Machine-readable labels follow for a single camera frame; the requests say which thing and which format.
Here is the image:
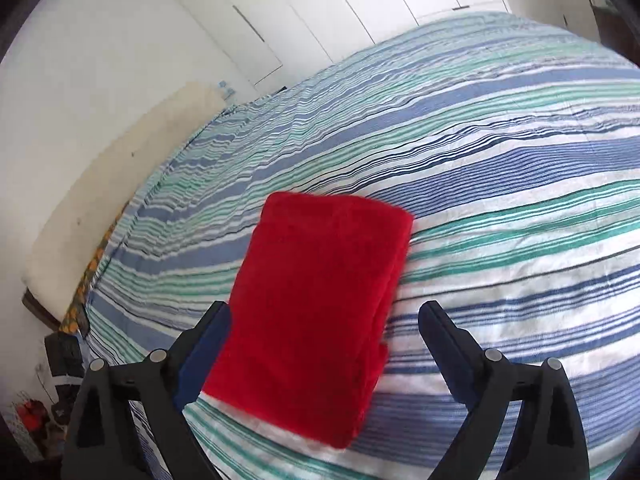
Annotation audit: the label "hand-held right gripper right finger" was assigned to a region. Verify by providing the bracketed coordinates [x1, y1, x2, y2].
[418, 301, 592, 480]

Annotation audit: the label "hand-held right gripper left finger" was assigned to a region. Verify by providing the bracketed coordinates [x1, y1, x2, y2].
[60, 301, 233, 480]

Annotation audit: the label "red knit sweater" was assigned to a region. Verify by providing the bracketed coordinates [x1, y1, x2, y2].
[202, 191, 415, 450]

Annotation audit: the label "orange patterned cloth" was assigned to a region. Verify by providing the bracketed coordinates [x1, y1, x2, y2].
[58, 205, 128, 336]

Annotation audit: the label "dark bedside clutter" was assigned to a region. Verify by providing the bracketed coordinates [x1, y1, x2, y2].
[44, 332, 84, 411]

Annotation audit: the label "striped bed sheet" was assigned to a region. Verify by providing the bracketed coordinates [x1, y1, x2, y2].
[84, 10, 640, 480]

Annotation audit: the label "red flowers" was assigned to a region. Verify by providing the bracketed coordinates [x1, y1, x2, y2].
[15, 397, 51, 432]

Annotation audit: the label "cream padded headboard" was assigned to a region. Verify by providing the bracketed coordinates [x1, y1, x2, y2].
[22, 81, 227, 321]

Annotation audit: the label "white wardrobe doors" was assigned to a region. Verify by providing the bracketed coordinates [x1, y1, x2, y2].
[160, 0, 516, 88]

